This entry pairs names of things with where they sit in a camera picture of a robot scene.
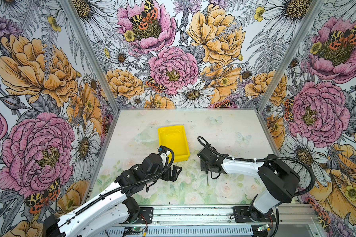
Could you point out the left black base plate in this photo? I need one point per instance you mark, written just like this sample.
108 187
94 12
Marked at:
142 216

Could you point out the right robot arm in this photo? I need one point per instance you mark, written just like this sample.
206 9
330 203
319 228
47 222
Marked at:
278 178

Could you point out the right green circuit board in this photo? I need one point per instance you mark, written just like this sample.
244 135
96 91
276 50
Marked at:
263 228

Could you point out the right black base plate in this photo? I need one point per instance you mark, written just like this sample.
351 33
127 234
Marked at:
241 214

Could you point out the yellow plastic bin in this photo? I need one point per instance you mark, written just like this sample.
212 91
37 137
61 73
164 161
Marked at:
174 137

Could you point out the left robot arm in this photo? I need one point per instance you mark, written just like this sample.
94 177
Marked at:
115 205

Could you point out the left green circuit board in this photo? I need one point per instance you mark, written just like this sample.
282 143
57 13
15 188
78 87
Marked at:
133 231

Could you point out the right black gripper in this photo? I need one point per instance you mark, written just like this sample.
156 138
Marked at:
202 166

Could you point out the green circuit board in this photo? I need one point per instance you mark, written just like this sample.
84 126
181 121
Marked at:
133 231
263 228

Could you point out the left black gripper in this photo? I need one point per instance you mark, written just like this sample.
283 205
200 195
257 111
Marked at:
173 175

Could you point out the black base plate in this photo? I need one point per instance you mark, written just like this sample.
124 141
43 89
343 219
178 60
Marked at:
241 214
142 216

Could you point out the aluminium front rail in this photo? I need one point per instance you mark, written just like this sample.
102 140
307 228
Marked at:
188 215

